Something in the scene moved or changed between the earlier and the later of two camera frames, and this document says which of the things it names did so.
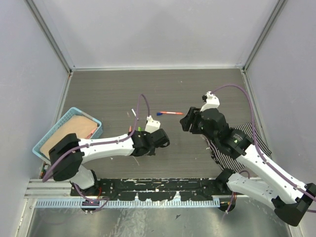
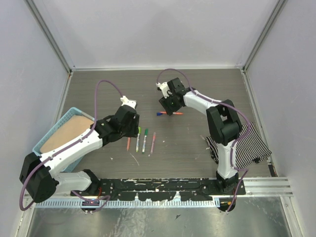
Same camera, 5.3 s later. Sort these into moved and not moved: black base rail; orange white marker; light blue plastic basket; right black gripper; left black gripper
Moved: right black gripper; left black gripper
Not moved: light blue plastic basket; black base rail; orange white marker
